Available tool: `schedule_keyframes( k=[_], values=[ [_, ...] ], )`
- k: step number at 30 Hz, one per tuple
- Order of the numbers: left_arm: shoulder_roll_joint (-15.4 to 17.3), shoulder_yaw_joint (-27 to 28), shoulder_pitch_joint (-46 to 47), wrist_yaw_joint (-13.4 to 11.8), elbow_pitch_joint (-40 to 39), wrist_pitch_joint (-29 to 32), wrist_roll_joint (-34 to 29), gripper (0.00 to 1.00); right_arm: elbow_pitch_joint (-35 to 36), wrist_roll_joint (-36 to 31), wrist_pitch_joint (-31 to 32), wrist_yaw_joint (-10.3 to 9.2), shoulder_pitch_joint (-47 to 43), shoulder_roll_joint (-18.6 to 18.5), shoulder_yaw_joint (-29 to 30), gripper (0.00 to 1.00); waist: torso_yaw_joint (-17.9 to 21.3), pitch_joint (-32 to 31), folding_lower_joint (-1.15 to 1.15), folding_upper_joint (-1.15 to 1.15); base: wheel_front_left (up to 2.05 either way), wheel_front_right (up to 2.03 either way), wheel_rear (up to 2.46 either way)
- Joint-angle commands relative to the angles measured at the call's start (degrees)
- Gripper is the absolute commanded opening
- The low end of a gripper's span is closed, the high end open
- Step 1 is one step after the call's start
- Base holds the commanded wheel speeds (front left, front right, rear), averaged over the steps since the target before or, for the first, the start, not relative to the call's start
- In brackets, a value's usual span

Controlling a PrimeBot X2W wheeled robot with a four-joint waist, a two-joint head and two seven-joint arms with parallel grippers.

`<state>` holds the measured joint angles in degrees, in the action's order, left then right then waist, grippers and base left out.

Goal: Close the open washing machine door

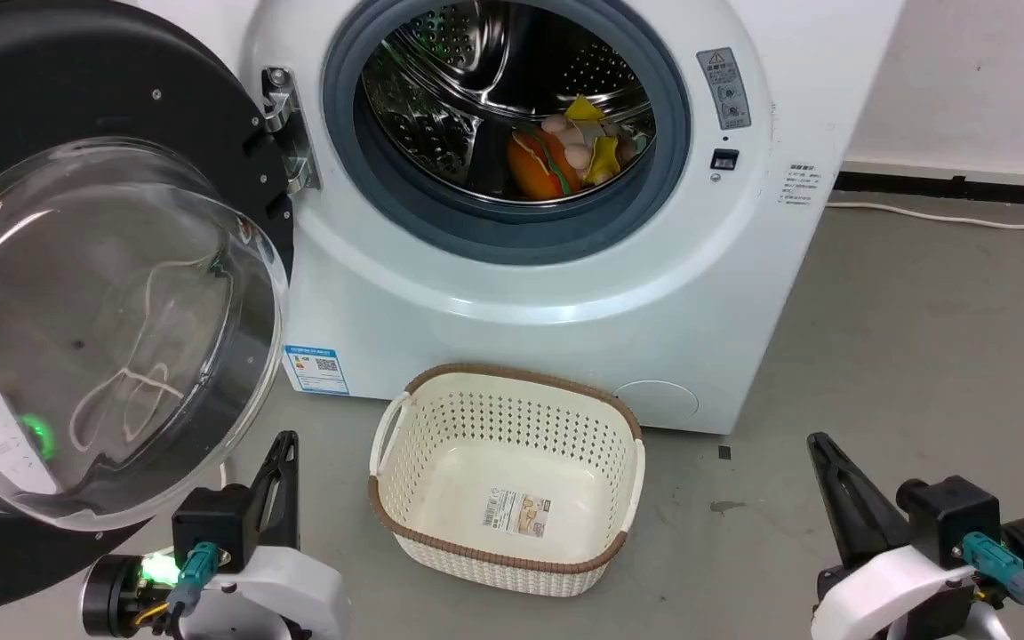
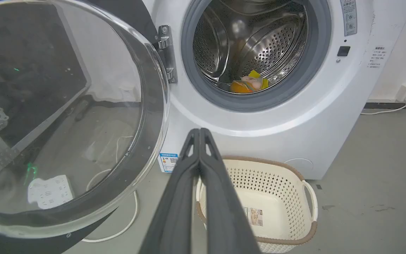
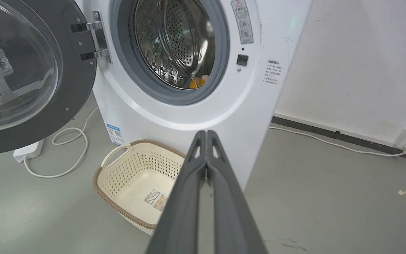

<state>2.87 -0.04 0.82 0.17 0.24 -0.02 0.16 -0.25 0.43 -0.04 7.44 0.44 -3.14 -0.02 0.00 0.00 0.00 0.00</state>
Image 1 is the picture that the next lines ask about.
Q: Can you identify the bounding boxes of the beige plush doll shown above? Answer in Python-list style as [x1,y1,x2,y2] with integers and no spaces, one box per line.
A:
[540,113,646,172]

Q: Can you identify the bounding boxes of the white front-load washing machine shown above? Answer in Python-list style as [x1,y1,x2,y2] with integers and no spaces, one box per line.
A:
[241,0,908,436]

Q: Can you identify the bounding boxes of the grey warning sticker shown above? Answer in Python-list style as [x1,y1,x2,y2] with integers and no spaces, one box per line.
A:
[696,47,753,132]

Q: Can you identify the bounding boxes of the black round glass washer door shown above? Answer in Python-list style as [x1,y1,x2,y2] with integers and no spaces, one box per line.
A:
[0,0,298,619]

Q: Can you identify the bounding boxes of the teal plug gripper cable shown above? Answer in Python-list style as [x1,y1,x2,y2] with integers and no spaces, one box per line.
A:
[165,540,222,625]
[962,532,1024,640]

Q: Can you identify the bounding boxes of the white floor cable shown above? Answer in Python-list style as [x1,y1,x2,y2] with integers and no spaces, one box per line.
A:
[826,200,1024,231]

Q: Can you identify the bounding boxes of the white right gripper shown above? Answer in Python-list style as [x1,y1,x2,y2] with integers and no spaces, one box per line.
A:
[806,432,977,640]

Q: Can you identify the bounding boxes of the teal plug left gripper cable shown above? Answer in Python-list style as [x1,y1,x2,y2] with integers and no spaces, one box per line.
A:
[165,540,222,625]

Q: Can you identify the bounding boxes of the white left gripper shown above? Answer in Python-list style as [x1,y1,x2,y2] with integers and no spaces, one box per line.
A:
[181,432,351,640]

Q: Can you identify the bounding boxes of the blue energy label sticker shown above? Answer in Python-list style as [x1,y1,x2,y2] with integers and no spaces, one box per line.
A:
[283,344,351,396]

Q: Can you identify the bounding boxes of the cream plastic laundry basket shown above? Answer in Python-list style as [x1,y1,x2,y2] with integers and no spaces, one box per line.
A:
[368,363,646,597]

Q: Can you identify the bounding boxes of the yellow plush toy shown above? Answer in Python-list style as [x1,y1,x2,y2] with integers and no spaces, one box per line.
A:
[564,95,621,185]

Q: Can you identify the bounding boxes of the teal plug right gripper cable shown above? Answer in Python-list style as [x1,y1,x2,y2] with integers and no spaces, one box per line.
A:
[962,532,1024,640]

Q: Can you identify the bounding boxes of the orange plush burger toy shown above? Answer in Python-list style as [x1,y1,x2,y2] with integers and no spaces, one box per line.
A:
[507,129,584,202]

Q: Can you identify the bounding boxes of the basket product label sticker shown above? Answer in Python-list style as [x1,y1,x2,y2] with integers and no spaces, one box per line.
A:
[483,487,552,538]

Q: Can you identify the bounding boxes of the black baseboard strip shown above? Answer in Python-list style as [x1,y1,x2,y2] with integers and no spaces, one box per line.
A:
[833,170,1024,211]

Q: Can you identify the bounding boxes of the chrome door hinge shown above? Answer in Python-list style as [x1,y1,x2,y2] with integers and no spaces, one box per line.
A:
[260,66,323,196]

